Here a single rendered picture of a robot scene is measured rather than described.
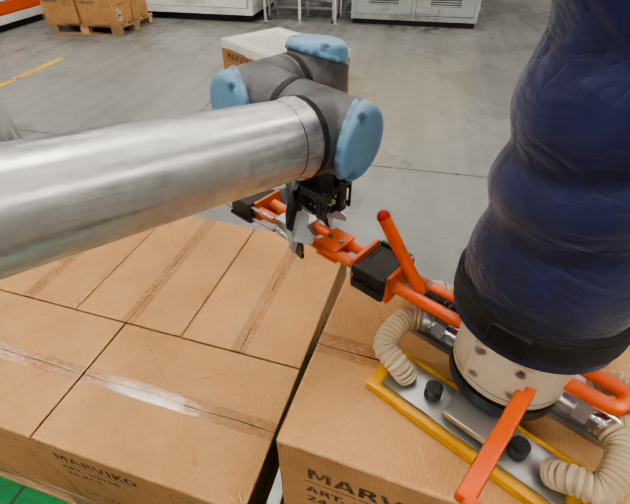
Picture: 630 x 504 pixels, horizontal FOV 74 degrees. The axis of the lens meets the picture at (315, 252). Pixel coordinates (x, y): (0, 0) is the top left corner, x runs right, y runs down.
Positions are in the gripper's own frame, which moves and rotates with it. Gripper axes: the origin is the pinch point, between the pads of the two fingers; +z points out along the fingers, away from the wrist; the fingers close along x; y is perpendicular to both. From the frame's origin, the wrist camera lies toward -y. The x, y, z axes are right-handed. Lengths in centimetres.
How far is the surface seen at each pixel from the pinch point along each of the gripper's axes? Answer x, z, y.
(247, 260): 23, 54, -54
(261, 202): 0.0, -1.6, -14.2
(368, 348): -5.7, 13.0, 20.4
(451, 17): 650, 94, -300
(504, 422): -12.5, -1.0, 45.6
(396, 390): -11.0, 10.7, 29.9
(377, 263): 0.9, -1.5, 16.0
